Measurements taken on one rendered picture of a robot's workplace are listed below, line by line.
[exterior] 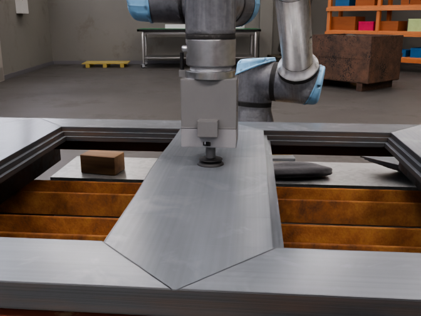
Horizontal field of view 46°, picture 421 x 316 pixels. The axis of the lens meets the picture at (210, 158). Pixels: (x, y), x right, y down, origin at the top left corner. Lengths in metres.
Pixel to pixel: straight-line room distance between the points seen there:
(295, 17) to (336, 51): 6.86
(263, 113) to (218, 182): 0.80
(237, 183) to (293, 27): 0.66
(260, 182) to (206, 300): 0.29
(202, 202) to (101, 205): 0.44
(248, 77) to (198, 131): 0.76
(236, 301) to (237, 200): 0.22
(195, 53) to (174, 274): 0.36
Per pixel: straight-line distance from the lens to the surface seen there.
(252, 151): 0.87
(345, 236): 0.90
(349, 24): 11.83
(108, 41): 12.48
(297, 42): 1.32
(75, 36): 12.63
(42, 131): 1.10
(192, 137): 0.75
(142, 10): 0.88
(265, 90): 1.46
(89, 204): 1.06
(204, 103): 0.74
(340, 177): 1.31
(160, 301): 0.46
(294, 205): 1.00
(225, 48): 0.73
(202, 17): 0.72
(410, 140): 1.04
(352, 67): 7.97
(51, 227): 0.96
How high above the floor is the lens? 1.07
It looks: 16 degrees down
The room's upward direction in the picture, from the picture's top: straight up
